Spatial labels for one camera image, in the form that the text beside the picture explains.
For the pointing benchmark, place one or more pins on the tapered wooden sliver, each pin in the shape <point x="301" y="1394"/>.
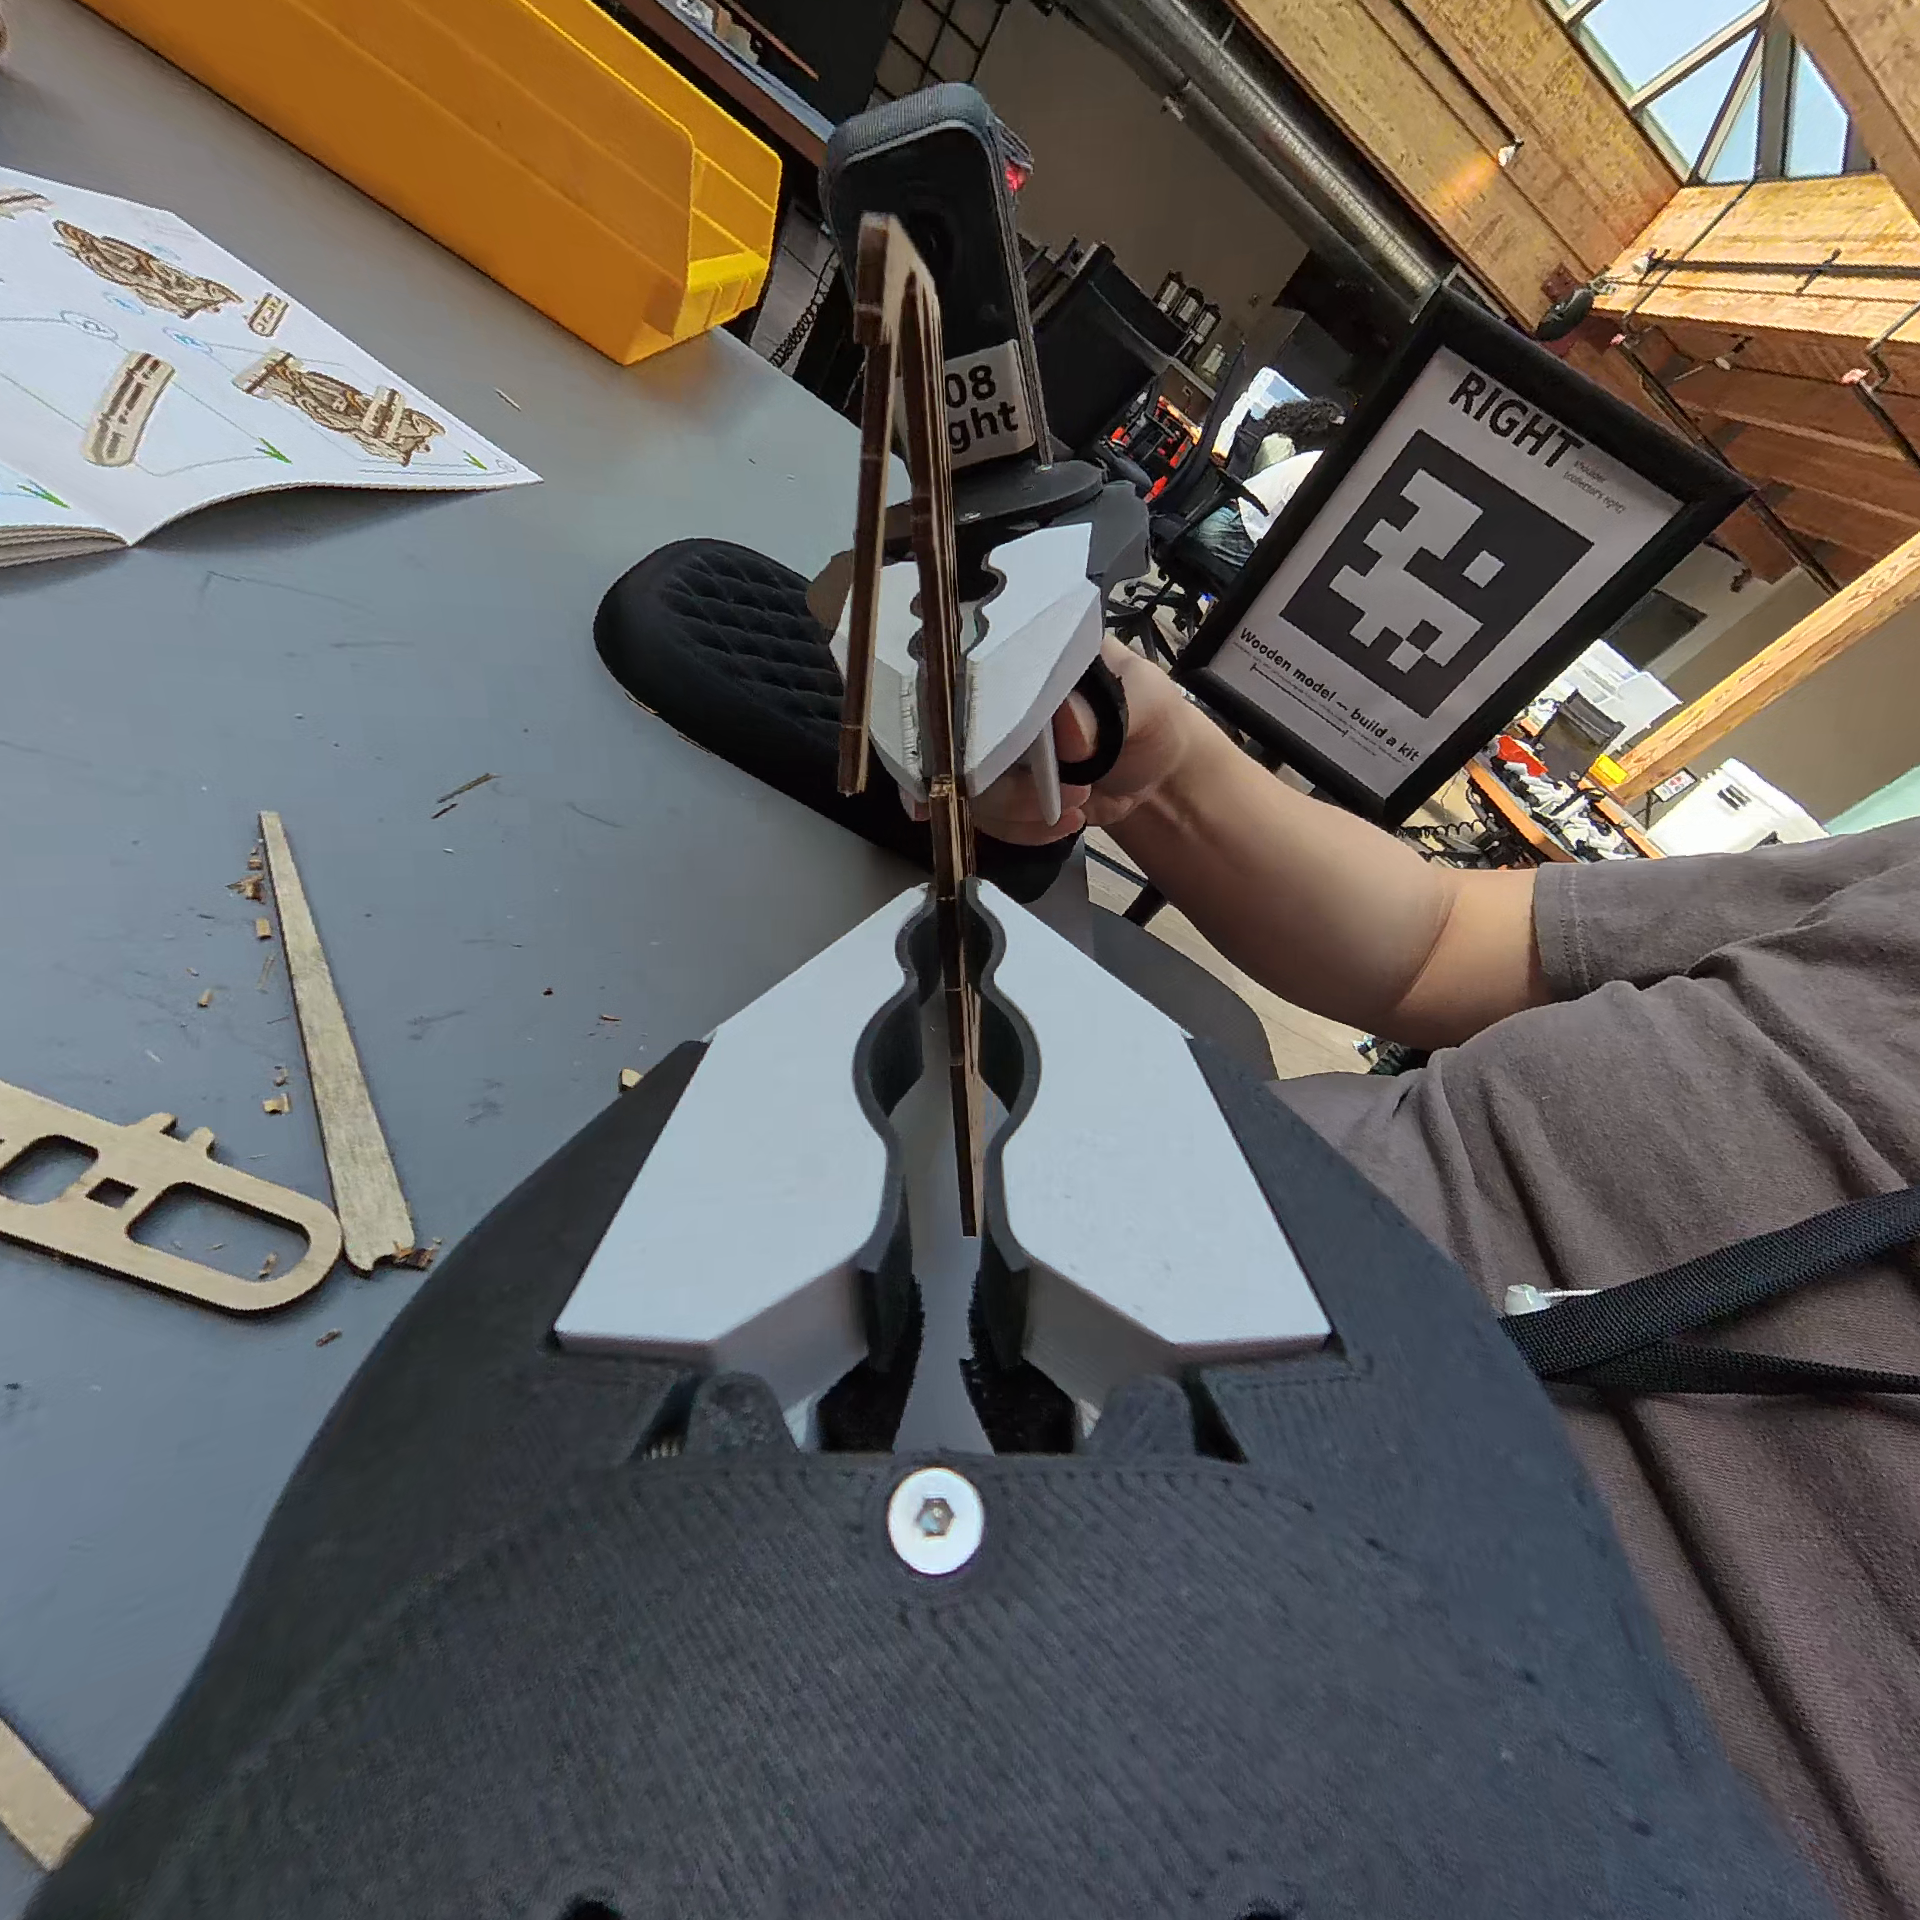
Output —
<point x="338" y="1079"/>

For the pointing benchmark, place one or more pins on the yellow plastic bin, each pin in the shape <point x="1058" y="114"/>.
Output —
<point x="450" y="136"/>

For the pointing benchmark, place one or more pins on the framed marker sign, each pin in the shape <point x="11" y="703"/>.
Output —
<point x="1440" y="570"/>

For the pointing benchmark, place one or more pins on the person's right forearm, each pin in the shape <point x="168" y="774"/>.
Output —
<point x="1320" y="885"/>

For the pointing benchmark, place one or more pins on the instruction booklet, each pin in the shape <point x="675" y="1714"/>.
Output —
<point x="180" y="359"/>

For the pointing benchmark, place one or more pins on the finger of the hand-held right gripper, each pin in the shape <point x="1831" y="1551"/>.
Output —
<point x="1035" y="629"/>
<point x="897" y="692"/>

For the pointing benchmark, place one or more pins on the person's right hand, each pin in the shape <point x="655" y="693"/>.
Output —
<point x="1155" y="735"/>

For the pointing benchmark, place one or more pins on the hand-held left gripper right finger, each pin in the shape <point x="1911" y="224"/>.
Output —
<point x="1155" y="1200"/>

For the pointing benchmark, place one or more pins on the plywood frame piece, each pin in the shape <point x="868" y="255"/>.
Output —
<point x="961" y="1050"/>

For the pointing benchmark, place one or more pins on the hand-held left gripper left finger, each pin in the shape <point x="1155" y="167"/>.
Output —
<point x="720" y="1200"/>

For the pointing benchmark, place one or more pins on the black quilted wrist rest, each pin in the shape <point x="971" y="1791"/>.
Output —
<point x="720" y="646"/>

